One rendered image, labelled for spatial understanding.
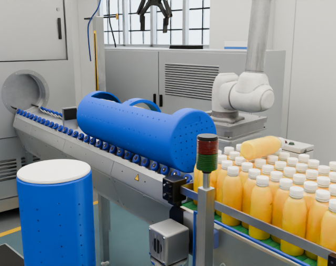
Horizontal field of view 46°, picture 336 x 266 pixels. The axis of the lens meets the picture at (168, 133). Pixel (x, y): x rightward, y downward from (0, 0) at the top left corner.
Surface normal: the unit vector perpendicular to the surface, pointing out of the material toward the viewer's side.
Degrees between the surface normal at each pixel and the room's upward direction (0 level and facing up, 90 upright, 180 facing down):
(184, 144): 90
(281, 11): 90
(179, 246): 90
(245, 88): 81
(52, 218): 90
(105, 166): 71
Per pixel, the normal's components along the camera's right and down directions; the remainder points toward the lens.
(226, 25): -0.70, 0.16
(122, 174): -0.74, -0.19
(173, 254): 0.62, 0.18
